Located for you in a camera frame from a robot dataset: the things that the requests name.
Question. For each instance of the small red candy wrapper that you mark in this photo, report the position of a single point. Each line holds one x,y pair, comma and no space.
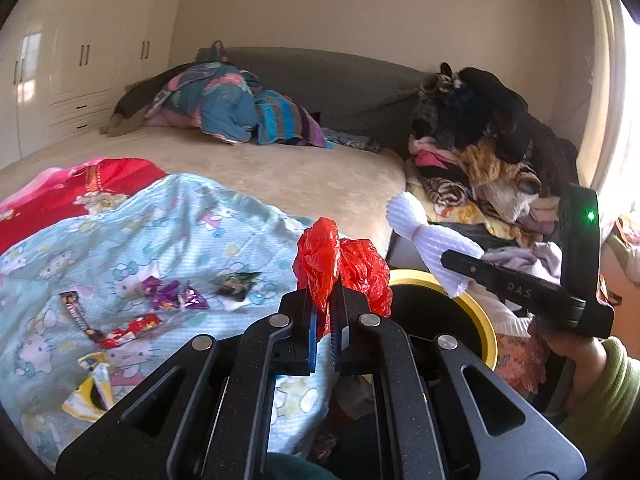
130,331

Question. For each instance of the purple foil wrapper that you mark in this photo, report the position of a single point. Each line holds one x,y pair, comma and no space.
173,296

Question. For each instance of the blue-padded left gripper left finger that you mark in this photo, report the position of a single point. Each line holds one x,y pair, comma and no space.
297,353

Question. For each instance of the green black snack wrapper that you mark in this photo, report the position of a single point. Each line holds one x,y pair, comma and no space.
234,286

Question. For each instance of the cream wardrobe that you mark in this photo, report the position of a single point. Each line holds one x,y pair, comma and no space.
65,64

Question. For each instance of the brown chocolate bar wrapper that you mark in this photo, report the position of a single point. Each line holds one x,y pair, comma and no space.
71,303

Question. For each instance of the yellow-rimmed black trash bin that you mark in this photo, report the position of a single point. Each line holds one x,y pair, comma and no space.
421,311

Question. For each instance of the light blue cartoon blanket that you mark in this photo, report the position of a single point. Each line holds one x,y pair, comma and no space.
182,228

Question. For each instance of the grey upholstered headboard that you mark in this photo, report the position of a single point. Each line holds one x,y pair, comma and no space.
350,93

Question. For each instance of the pile of clothes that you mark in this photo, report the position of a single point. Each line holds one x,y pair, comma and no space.
483,166

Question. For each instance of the yellow white snack wrapper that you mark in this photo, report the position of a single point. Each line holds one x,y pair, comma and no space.
94,396

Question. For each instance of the right hand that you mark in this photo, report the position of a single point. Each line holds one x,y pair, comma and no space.
587,354

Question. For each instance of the green right sleeve forearm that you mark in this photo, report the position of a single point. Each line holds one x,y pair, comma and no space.
599,418

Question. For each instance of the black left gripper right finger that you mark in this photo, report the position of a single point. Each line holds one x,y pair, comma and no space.
350,353

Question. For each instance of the red plastic bag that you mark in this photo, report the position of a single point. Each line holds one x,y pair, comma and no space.
323,257

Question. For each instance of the red floral blanket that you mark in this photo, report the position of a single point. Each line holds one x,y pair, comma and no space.
60,193

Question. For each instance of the beige bed mattress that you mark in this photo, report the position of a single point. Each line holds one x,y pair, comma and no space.
348,186

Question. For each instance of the colourful folded quilt pile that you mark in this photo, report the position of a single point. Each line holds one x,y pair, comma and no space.
217,98

